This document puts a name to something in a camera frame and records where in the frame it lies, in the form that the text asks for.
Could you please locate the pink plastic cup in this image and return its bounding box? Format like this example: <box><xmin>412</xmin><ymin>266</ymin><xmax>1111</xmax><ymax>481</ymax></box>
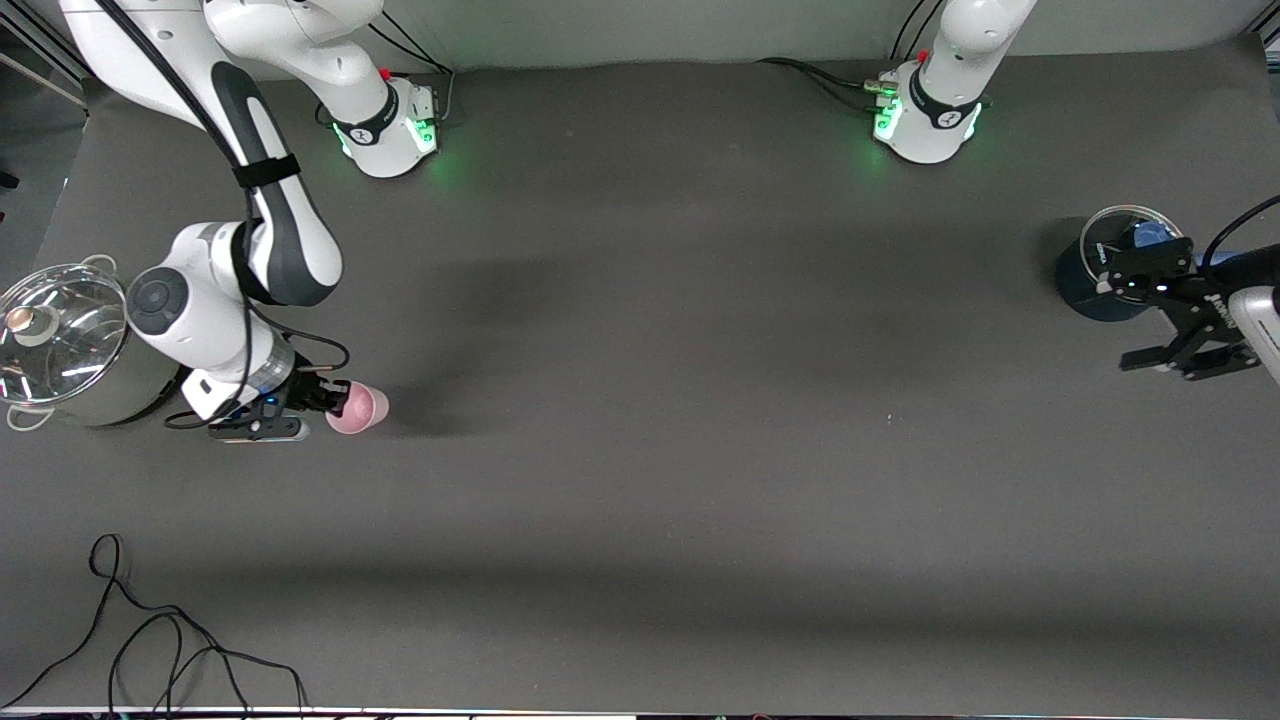
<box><xmin>325</xmin><ymin>382</ymin><xmax>390</xmax><ymax>435</ymax></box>

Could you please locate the glass lid with blue knob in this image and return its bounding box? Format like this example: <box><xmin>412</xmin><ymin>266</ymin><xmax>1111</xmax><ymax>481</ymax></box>
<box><xmin>1080</xmin><ymin>205</ymin><xmax>1193</xmax><ymax>301</ymax></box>

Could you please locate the dark blue saucepan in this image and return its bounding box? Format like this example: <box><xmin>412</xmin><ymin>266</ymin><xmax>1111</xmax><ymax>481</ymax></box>
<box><xmin>1055</xmin><ymin>205</ymin><xmax>1251</xmax><ymax>323</ymax></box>

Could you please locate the sage green cooking pot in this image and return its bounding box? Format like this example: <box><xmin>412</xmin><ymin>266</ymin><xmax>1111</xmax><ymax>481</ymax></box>
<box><xmin>0</xmin><ymin>255</ymin><xmax>187</xmax><ymax>433</ymax></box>

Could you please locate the glass pot lid steel rim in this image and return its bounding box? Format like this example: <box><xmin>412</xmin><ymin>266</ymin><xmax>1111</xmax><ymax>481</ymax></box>
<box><xmin>0</xmin><ymin>262</ymin><xmax>133</xmax><ymax>409</ymax></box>

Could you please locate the dark grey table mat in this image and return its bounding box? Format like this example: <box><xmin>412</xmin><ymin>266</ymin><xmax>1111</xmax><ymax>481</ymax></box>
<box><xmin>0</xmin><ymin>35</ymin><xmax>1280</xmax><ymax>716</ymax></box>

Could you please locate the thin black loose cable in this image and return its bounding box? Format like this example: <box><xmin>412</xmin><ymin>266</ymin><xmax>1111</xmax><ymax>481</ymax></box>
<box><xmin>0</xmin><ymin>533</ymin><xmax>309</xmax><ymax>717</ymax></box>

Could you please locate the grey metal frame bar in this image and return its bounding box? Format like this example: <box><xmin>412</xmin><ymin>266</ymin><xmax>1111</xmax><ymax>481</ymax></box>
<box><xmin>0</xmin><ymin>15</ymin><xmax>103</xmax><ymax>109</ymax></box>

